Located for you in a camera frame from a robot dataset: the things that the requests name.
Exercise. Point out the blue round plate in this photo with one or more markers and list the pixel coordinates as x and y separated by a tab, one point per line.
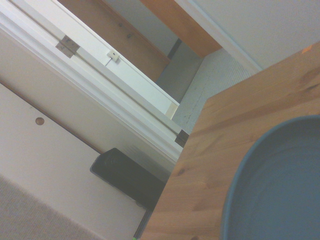
280	187

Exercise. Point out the white door latch plate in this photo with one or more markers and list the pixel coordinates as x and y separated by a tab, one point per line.
113	56

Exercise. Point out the brass door hinge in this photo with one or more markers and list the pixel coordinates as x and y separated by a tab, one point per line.
181	137
67	46

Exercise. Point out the white open door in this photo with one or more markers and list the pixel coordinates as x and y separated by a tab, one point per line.
140	85

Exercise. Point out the black tower box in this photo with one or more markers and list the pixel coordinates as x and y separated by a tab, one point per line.
127	175

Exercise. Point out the brown wooden panel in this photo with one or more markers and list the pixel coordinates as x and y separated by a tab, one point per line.
187	30

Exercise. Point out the white closet door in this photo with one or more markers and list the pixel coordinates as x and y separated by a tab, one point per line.
50	150

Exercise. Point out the white door frame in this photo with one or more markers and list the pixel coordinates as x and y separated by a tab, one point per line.
100	105

